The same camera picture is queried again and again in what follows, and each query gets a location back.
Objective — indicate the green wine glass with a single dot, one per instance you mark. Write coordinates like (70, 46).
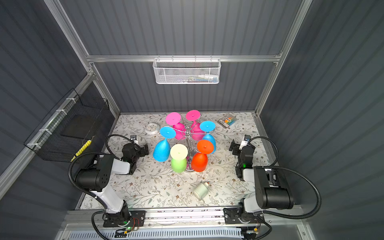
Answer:
(179, 154)

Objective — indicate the white round lid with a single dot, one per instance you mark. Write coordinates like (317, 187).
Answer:
(152, 128)

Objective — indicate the blue wine glass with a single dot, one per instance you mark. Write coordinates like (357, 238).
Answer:
(163, 148)
(208, 127)

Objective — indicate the chrome wine glass rack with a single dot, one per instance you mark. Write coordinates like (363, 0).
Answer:
(192, 148)

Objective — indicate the black wire wall basket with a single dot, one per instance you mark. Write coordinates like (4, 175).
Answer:
(69, 128)

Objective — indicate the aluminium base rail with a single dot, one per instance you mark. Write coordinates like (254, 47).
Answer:
(185, 217)

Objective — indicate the floral table mat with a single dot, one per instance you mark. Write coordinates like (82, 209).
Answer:
(155, 185)

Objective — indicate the pink wine glass right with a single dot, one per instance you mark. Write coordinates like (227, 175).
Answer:
(196, 133)

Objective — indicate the pack of coloured markers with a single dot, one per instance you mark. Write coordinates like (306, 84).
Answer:
(227, 120)

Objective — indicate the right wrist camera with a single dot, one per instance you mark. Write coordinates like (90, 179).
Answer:
(246, 139)

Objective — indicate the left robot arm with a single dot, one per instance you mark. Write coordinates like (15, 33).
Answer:
(96, 179)

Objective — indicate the yellow black striped tool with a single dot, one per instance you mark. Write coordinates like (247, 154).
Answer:
(81, 150)

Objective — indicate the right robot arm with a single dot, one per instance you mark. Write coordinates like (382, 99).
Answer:
(271, 187)

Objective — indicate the pink wine glass left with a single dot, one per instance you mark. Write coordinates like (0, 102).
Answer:
(174, 120)

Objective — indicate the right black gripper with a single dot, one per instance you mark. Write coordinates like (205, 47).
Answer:
(236, 148)

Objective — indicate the white mesh wall basket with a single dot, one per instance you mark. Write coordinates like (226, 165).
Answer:
(195, 72)

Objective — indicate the pink wine glass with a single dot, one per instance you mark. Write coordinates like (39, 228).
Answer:
(196, 133)
(174, 120)

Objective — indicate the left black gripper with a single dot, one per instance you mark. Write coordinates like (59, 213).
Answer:
(142, 150)

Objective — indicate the red wine glass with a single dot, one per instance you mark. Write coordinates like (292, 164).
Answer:
(200, 159)

